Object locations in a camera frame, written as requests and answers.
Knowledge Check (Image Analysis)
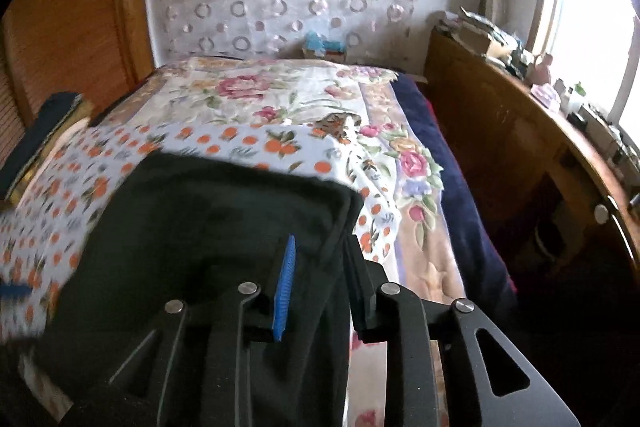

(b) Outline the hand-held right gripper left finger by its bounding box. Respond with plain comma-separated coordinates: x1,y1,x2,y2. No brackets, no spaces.
107,234,297,427

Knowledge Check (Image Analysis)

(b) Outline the wooden louvred wardrobe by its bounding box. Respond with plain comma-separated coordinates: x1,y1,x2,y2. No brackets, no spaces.
0,0,161,128

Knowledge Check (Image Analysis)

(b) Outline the bright window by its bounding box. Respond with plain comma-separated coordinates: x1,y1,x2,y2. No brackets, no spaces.
525,0,640,138

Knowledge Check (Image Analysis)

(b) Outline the floral blanket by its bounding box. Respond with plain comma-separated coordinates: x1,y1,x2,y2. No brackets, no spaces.
95,54,468,427

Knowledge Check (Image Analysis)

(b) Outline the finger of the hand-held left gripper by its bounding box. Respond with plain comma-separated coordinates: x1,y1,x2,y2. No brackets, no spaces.
0,284,32,303

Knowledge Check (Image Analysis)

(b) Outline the pile of desk clutter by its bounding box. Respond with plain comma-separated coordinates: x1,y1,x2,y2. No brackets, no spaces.
437,7,640,202

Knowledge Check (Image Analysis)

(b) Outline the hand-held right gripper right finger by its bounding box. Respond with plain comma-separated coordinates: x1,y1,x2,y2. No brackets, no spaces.
344,234,583,427

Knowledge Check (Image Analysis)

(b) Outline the navy blue blanket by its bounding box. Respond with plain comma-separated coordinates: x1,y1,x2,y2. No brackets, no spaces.
392,74,518,313

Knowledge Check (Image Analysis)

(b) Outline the black printed t-shirt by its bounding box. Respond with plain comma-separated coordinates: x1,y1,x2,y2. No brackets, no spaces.
30,152,366,427

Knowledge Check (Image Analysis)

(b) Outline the light blue packet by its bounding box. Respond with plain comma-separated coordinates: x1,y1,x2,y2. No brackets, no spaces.
302,32,348,60

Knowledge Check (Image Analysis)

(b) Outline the stack of folded clothes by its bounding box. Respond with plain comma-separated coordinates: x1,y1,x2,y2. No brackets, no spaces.
0,92,96,202

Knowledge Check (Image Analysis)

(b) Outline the wooden desk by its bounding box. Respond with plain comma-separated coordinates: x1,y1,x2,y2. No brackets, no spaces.
422,27,640,268

